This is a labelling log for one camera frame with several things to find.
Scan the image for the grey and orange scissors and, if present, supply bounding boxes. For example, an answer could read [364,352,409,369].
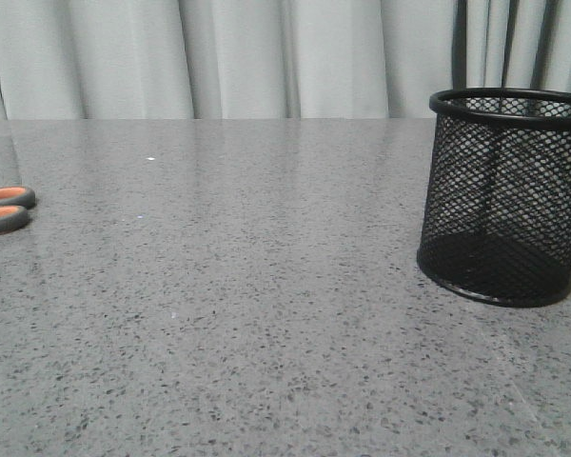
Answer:
[0,187,36,234]

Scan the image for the black mesh pen bucket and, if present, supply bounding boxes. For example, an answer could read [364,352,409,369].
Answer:
[417,88,571,308]

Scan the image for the grey curtain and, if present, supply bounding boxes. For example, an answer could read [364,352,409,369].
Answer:
[0,1,571,119]

